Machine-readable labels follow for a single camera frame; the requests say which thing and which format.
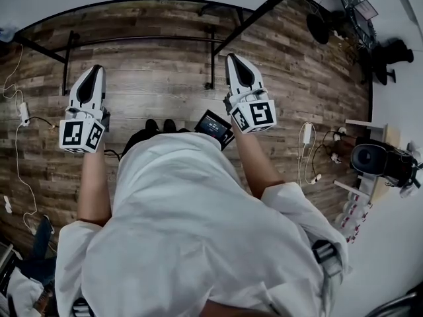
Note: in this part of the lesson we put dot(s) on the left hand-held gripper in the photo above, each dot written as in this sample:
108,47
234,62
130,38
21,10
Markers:
77,134

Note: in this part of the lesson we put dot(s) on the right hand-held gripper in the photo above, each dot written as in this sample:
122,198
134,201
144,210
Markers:
261,112

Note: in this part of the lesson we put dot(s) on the person's right forearm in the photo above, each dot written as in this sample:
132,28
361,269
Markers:
256,163

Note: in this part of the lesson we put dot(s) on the person's left forearm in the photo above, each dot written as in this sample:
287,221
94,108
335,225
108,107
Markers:
94,187

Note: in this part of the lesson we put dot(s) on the black waist device with screen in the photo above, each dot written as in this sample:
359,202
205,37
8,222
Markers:
213,127

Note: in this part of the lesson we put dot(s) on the white power adapter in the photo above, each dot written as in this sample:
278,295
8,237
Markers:
307,133
24,114

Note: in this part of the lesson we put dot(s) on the person's black shoes and trousers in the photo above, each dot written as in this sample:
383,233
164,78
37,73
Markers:
152,125

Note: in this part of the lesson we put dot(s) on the black round stool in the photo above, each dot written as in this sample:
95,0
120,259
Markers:
317,28

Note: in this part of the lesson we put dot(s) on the black marble round table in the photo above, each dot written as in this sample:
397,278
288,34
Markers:
355,15

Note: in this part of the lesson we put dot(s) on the small white plug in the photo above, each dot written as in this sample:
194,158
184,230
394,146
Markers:
7,204

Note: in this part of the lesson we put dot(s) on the small framed sign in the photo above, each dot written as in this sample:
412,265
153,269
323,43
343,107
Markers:
366,9

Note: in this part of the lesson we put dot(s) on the black round-lens device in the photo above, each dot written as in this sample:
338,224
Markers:
367,157

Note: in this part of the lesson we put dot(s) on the black chair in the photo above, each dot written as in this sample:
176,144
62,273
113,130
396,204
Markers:
391,58

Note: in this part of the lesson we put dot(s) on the person's white shirt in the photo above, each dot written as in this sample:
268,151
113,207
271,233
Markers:
185,226

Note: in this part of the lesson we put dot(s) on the row of white red-labelled bottles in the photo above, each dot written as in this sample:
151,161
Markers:
352,210

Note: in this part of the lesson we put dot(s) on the grey chair rim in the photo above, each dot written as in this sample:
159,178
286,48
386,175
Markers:
396,304

